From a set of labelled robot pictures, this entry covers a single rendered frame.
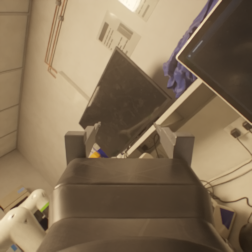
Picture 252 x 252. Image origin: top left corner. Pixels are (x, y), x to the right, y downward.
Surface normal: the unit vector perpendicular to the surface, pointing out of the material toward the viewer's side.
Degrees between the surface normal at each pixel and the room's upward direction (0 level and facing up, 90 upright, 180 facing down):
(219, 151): 90
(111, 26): 90
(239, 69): 92
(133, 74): 86
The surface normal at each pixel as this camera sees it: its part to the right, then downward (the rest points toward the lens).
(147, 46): -0.52, 0.44
